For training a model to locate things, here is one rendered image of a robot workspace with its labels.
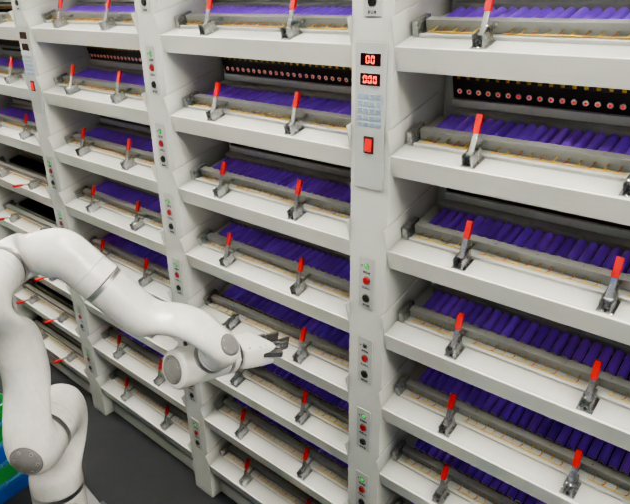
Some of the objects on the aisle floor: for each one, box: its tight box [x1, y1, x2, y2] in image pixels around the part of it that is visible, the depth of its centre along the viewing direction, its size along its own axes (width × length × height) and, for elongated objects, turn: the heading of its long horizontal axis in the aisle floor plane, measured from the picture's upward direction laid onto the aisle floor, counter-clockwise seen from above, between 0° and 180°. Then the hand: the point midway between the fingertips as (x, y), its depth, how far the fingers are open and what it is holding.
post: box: [134, 0, 232, 498], centre depth 184 cm, size 20×9×182 cm, turn 141°
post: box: [348, 0, 451, 504], centre depth 142 cm, size 20×9×182 cm, turn 141°
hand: (276, 341), depth 147 cm, fingers open, 3 cm apart
